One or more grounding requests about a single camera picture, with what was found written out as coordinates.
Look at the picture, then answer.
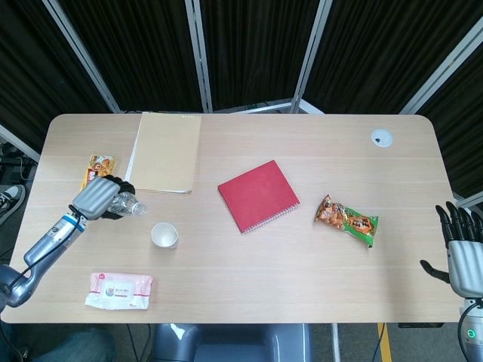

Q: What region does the orange green snack bag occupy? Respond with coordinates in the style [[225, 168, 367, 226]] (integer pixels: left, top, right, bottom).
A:
[[312, 194, 380, 249]]

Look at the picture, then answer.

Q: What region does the pink white wet wipes pack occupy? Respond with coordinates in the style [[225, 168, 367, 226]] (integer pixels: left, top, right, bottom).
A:
[[84, 271, 154, 311]]

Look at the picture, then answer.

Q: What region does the grey aluminium screen frame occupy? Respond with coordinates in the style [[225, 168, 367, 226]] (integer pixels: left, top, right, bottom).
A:
[[40, 0, 122, 113], [398, 22, 483, 115], [183, 0, 214, 114], [289, 0, 335, 114], [451, 191, 483, 209], [0, 123, 42, 163]]

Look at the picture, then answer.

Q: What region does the left black grey robot hand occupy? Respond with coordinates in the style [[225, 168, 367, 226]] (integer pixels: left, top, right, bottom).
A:
[[71, 173, 137, 222]]

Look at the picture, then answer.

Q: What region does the grey black sneaker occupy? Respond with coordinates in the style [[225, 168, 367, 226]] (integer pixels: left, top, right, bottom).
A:
[[0, 184, 27, 224]]

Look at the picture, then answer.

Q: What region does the white round cable grommet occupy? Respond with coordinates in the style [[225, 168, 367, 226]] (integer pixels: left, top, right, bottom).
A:
[[370, 128, 393, 149]]

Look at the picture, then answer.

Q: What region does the yellow floor tape strip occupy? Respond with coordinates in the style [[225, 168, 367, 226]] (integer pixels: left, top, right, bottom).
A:
[[376, 323, 392, 362]]

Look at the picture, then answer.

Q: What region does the black curtain panel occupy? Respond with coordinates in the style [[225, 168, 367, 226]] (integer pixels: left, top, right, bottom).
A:
[[58, 0, 202, 113], [0, 0, 114, 152], [303, 0, 483, 115], [198, 0, 322, 113], [417, 44, 483, 198]]

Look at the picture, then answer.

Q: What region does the red spiral notebook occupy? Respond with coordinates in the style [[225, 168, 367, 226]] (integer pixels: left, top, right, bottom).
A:
[[217, 159, 302, 236]]

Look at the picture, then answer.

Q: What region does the black floor cable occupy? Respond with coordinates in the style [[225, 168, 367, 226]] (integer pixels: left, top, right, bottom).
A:
[[125, 323, 139, 362]]

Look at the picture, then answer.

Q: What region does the blue jeans leg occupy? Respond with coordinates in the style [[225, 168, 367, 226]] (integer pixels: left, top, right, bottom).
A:
[[14, 326, 116, 362]]

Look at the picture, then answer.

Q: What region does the white paper cup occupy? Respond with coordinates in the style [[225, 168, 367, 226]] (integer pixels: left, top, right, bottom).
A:
[[150, 222, 179, 250]]

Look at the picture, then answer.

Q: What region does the transparent plastic water bottle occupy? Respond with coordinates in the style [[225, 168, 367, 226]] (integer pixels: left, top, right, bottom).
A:
[[107, 191, 148, 218]]

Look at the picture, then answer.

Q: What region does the right black grey robot hand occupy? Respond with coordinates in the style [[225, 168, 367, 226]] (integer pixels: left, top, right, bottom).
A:
[[420, 201, 483, 299]]

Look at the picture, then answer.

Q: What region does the yellow snack box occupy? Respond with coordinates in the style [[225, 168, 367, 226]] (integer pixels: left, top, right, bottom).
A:
[[78, 153, 117, 192]]

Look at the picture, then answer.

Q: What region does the brown kraft paper folder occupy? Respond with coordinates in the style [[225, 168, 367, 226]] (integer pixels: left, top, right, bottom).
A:
[[128, 111, 202, 195]]

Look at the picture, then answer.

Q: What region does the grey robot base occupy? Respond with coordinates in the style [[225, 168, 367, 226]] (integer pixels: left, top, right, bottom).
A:
[[150, 323, 314, 362]]

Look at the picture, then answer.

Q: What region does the grey metal table leg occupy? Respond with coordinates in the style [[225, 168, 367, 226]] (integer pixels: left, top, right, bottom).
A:
[[329, 323, 343, 362]]

